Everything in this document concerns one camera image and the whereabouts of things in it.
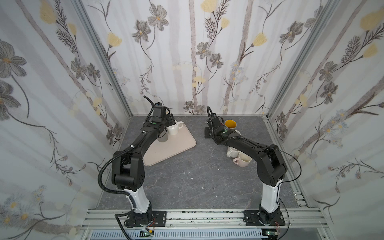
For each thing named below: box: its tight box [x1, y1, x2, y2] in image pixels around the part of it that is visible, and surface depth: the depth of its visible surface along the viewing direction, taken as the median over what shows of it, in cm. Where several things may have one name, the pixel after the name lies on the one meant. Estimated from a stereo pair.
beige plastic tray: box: [142, 122, 197, 167], surface depth 106 cm
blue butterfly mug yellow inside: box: [224, 119, 237, 129], surface depth 106 cm
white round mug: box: [166, 120, 184, 136], surface depth 107 cm
